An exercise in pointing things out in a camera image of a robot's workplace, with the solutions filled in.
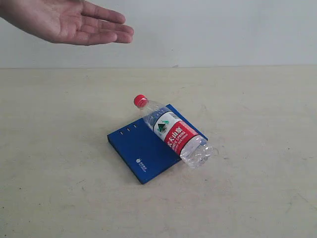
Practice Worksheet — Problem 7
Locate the person's open hand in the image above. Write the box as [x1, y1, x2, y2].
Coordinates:
[0, 0, 134, 46]

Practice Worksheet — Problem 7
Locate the blue ring binder notebook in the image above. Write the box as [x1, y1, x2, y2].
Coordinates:
[106, 104, 209, 185]

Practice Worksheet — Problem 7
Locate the clear plastic water bottle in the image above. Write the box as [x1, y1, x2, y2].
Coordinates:
[134, 94, 216, 168]

